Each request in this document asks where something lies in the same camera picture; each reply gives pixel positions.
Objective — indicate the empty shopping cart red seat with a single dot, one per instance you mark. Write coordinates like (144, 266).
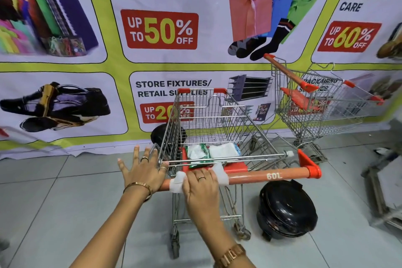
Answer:
(284, 70)

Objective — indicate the person's left forearm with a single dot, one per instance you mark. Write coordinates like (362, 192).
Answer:
(116, 227)

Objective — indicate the person's right middle finger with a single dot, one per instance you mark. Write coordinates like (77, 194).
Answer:
(194, 181)

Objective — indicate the person's right hand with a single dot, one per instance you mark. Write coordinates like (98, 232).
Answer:
(202, 205)

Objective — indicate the white cleaning wipe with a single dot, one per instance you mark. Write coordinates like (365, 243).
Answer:
(177, 183)

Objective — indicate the person's left little finger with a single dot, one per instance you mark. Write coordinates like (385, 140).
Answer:
(125, 169)

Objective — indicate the person's left middle finger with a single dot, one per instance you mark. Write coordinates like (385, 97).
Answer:
(146, 158)

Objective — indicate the printed store banner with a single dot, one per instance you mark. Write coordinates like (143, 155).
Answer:
(204, 10)

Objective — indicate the gold wrist watch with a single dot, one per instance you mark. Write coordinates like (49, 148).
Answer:
(231, 254)

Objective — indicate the person's right little finger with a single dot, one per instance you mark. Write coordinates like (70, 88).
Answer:
(213, 179)

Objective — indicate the person's left hand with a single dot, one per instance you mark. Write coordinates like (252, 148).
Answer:
(141, 175)

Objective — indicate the grey metal rack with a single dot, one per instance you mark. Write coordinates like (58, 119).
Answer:
(384, 189)

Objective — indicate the green wipes packet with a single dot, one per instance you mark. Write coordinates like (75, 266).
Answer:
(196, 154)

